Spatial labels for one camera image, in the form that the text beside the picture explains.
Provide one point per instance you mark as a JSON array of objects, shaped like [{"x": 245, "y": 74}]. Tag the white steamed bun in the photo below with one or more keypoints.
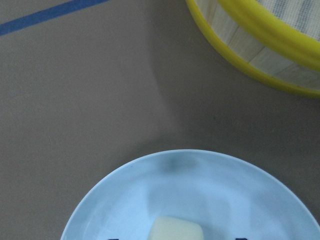
[{"x": 171, "y": 228}]

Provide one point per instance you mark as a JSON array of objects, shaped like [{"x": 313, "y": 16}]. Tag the yellow bamboo steamer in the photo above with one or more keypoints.
[{"x": 276, "y": 42}]

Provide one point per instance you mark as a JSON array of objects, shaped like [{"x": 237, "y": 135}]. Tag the light blue plate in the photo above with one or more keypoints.
[{"x": 229, "y": 198}]

